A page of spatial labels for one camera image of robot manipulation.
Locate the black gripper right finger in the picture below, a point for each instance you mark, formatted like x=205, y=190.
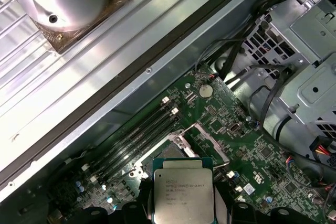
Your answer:
x=236, y=216

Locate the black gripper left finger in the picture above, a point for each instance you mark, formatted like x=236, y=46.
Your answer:
x=134, y=213

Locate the silver CPU green board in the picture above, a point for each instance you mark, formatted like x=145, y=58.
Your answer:
x=183, y=190

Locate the metal socket cover frame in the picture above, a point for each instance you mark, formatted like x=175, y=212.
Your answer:
x=213, y=144

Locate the black RAM slot row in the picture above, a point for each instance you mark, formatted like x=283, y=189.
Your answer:
x=136, y=140
x=223, y=175

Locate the CPU socket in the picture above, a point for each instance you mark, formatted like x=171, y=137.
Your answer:
x=172, y=151

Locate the blue top capacitor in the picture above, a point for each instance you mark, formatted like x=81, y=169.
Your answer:
x=268, y=198

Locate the green motherboard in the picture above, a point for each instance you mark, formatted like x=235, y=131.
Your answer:
x=246, y=140

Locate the silver USB port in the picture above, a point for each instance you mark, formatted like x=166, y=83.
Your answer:
x=234, y=128

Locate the black power connector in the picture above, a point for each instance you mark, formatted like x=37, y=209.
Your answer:
x=315, y=142

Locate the round coin cell battery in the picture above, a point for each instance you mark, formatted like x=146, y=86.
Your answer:
x=205, y=91

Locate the silver metal disk bay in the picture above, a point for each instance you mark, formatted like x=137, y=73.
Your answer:
x=302, y=95

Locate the black PC case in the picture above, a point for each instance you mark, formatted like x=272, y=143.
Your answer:
x=168, y=77

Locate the brown square base plate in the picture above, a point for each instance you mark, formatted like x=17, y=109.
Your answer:
x=68, y=39

